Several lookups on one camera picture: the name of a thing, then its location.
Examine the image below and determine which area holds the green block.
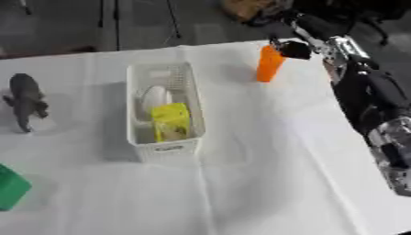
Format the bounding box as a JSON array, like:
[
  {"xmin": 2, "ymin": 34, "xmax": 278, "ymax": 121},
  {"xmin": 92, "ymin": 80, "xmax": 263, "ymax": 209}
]
[{"xmin": 0, "ymin": 162, "xmax": 34, "ymax": 212}]

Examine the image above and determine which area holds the orange plastic cup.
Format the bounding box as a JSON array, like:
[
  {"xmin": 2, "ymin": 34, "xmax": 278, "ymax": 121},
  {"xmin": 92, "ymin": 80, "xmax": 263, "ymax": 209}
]
[{"xmin": 253, "ymin": 44, "xmax": 289, "ymax": 84}]

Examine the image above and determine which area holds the grey toy animal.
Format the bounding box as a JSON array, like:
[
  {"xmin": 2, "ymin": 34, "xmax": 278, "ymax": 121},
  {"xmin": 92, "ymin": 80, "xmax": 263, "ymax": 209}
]
[{"xmin": 0, "ymin": 73, "xmax": 51, "ymax": 134}]

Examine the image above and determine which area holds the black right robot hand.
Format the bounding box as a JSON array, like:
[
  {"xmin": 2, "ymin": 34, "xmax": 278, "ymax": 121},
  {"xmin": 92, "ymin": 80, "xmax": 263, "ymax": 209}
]
[{"xmin": 268, "ymin": 12, "xmax": 350, "ymax": 61}]

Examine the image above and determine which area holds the white perforated plastic basket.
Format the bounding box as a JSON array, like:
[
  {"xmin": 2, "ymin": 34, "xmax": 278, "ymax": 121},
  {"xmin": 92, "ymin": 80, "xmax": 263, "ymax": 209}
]
[{"xmin": 125, "ymin": 62, "xmax": 209, "ymax": 163}]

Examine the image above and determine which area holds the brown bag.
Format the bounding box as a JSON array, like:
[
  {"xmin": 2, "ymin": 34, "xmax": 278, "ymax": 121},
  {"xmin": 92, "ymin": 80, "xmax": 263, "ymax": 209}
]
[{"xmin": 219, "ymin": 0, "xmax": 297, "ymax": 25}]

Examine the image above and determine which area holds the white round object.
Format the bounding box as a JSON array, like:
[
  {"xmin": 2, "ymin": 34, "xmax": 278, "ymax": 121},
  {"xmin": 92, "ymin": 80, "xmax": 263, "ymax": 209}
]
[{"xmin": 135, "ymin": 84, "xmax": 175, "ymax": 122}]

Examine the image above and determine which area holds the black tripod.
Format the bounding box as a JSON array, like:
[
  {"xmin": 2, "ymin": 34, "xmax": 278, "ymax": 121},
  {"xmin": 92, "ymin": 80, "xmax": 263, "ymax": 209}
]
[{"xmin": 94, "ymin": 0, "xmax": 183, "ymax": 52}]

